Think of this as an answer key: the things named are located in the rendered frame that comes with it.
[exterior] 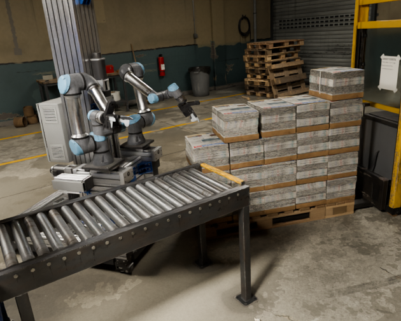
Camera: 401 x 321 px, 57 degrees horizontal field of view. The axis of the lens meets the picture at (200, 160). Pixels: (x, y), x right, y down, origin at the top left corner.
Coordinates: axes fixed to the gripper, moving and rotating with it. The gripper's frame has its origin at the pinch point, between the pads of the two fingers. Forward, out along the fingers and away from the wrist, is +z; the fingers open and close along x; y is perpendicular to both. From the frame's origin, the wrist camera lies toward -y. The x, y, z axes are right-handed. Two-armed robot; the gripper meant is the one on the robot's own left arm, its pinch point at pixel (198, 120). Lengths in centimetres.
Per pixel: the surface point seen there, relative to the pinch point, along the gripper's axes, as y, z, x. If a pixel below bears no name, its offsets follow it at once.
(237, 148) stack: -11.5, 31.8, 18.3
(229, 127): -15.4, 13.1, 19.3
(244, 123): -26.6, 18.3, 19.5
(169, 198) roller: 44, -2, 95
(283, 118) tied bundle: -55, 35, 18
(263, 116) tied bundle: -43, 24, 18
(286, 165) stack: -38, 71, 19
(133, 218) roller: 62, -13, 112
